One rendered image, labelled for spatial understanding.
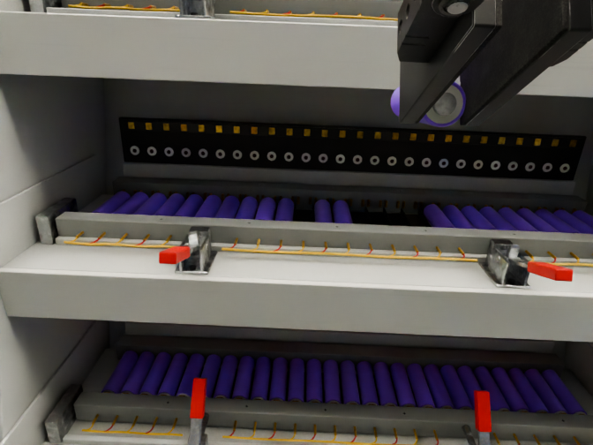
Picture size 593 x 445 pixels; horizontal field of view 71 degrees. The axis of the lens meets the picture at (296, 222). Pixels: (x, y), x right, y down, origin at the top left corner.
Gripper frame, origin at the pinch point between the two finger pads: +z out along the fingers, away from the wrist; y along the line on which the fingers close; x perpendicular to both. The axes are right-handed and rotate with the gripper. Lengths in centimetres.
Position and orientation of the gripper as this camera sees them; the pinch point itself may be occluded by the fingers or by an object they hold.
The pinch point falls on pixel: (473, 47)
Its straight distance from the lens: 16.3
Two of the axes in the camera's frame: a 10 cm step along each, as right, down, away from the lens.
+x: 0.5, -9.9, 1.2
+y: 10.0, 0.4, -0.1
